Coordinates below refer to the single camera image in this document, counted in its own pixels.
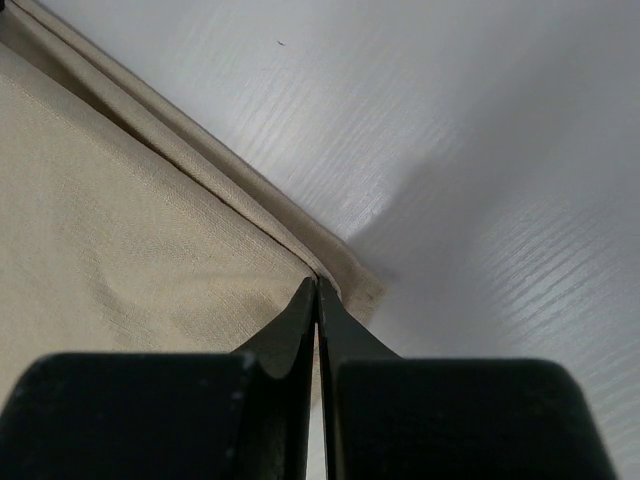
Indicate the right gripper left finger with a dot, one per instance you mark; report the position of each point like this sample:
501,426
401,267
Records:
241,415

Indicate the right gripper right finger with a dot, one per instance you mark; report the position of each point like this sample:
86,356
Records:
387,417

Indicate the beige cloth napkin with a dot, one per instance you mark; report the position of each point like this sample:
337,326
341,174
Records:
127,227

